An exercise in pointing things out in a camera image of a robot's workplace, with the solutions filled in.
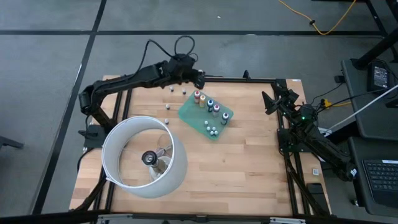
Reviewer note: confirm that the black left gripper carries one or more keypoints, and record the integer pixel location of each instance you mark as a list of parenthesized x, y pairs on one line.
[(188, 75)]

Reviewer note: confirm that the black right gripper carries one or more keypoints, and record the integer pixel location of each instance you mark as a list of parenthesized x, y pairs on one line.
[(287, 98)]

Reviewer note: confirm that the red food coloring bottle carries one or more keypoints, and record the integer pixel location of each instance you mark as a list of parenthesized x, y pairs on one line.
[(197, 96)]

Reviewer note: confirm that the yellow food coloring bottle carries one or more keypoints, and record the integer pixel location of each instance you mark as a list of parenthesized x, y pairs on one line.
[(202, 100)]

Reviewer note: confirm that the blue food coloring bottle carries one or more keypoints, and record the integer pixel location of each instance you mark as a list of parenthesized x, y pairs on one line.
[(210, 105)]

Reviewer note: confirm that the pink food coloring bottle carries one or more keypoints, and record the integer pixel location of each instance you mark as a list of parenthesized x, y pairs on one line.
[(216, 109)]

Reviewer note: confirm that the purple food coloring bottle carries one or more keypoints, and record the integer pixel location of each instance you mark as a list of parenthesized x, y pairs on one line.
[(225, 118)]

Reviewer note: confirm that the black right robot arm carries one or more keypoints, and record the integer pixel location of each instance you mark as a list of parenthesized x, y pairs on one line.
[(323, 149)]

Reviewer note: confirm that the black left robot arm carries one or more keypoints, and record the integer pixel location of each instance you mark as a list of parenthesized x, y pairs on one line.
[(124, 81)]

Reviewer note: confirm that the translucent green plastic tray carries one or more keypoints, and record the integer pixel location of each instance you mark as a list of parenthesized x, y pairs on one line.
[(192, 116)]

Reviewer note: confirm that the yellow power plug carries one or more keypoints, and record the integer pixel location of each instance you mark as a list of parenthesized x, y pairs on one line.
[(325, 102)]

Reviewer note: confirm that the black power plug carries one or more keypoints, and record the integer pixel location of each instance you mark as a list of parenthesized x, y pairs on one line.
[(339, 78)]

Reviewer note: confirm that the small white tag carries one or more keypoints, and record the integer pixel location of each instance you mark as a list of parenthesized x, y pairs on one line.
[(315, 171)]

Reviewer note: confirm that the white thin rod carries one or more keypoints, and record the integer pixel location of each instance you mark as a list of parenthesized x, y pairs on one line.
[(367, 104)]

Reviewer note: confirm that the black flat phone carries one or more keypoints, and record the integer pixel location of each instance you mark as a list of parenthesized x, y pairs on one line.
[(315, 188)]

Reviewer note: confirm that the black side desk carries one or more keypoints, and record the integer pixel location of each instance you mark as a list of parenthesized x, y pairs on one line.
[(357, 193), (373, 121)]

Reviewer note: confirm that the black power adapter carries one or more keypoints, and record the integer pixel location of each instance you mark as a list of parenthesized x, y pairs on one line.
[(380, 76)]

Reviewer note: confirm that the black stand legs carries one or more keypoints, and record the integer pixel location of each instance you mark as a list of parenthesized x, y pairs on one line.
[(373, 53)]

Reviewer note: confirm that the black laptop keyboard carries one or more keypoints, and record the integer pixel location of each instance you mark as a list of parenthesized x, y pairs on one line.
[(382, 180)]

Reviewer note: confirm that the grey chair base leg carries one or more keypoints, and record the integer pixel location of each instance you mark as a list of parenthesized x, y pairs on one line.
[(9, 143)]

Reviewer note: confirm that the black frame bracket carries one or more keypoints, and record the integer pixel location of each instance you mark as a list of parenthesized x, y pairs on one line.
[(246, 74)]

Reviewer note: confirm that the black aluminium table frame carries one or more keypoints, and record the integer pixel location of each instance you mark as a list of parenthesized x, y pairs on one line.
[(236, 80)]

